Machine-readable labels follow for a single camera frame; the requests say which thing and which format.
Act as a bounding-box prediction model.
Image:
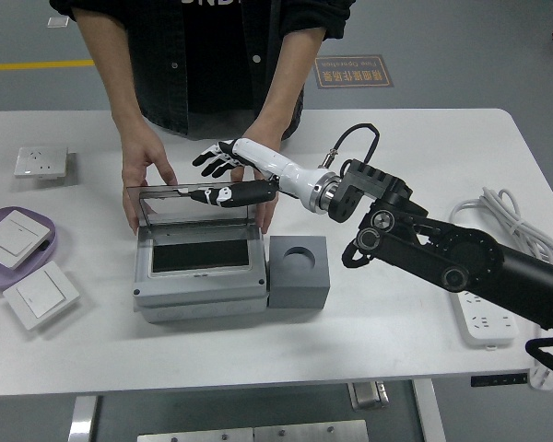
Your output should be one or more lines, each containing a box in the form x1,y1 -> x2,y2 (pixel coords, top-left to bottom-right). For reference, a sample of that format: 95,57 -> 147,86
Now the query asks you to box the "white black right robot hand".
188,137 -> 336,215

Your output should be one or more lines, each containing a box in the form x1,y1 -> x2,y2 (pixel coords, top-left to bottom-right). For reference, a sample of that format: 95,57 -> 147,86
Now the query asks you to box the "grey cube with round hole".
266,235 -> 331,309

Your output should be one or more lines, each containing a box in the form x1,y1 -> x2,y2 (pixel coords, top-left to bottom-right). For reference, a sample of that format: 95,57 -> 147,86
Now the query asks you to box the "white wall switch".
2,261 -> 82,332
0,209 -> 53,271

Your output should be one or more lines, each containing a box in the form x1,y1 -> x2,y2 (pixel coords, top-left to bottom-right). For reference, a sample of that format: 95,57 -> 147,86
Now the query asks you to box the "purple tray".
0,205 -> 59,291

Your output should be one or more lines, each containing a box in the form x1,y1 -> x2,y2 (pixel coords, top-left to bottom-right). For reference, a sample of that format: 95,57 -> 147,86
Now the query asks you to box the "person's left hand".
229,122 -> 285,234

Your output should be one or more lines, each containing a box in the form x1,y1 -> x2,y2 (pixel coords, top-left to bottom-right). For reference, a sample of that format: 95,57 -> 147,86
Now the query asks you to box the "person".
49,0 -> 328,142

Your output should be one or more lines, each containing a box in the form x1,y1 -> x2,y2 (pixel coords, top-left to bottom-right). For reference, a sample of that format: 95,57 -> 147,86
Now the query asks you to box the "black table control panel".
470,375 -> 529,388

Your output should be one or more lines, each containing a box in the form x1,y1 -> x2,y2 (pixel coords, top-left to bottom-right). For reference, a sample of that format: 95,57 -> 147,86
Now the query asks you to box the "white wall socket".
13,145 -> 69,180

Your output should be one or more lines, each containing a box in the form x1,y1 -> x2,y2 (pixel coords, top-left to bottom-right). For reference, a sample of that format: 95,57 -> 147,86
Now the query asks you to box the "white power strip cable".
449,186 -> 553,391

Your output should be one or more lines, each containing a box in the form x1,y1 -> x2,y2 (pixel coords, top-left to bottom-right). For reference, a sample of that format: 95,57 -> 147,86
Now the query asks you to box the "person's right hand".
121,131 -> 179,234

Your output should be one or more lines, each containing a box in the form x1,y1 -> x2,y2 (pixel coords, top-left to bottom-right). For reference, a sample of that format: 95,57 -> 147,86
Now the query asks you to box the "floor sign with orange text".
313,54 -> 394,90

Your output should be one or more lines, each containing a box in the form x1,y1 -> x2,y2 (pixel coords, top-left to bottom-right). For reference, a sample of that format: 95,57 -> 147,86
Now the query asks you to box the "white power strip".
449,289 -> 521,350

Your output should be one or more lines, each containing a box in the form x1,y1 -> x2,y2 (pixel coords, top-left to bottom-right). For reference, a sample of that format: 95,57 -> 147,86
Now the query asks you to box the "white table leg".
412,378 -> 446,442
67,395 -> 100,442

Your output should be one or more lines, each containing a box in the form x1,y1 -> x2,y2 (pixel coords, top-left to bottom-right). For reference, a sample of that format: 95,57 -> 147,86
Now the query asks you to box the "metal base plate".
136,419 -> 370,442

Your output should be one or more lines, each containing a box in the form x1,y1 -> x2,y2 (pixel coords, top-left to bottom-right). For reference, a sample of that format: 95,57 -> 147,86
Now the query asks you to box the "yellow floor tape line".
0,59 -> 96,73

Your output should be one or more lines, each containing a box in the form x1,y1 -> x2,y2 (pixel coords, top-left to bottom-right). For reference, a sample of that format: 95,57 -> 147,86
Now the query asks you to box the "grey box with transparent lid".
124,181 -> 271,324

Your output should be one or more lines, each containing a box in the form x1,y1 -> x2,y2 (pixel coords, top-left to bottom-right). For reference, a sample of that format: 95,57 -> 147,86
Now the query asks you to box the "metal bracket under table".
347,380 -> 391,411

